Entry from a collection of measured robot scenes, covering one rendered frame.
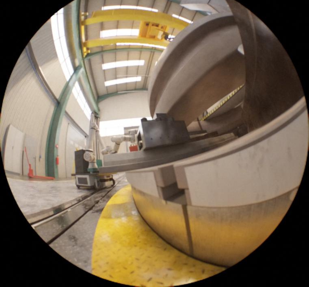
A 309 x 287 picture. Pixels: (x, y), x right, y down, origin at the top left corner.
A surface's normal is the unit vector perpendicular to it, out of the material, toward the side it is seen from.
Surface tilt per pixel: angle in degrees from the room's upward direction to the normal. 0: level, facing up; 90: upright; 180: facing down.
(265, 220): 90
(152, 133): 90
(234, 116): 90
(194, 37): 180
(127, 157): 72
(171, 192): 90
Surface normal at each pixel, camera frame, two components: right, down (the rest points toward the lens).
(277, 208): -0.82, -0.03
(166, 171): 0.49, -0.40
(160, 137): 0.29, -0.39
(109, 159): 0.22, -0.66
